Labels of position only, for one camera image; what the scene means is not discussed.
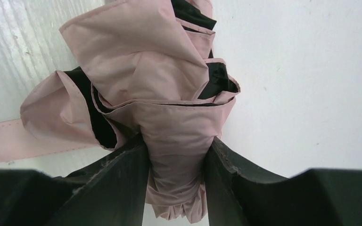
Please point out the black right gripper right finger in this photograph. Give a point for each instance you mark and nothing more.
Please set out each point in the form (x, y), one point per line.
(241, 193)

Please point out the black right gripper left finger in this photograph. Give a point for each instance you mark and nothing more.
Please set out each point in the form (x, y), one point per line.
(108, 192)

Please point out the pink and black umbrella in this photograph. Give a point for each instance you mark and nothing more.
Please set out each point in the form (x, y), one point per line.
(145, 66)

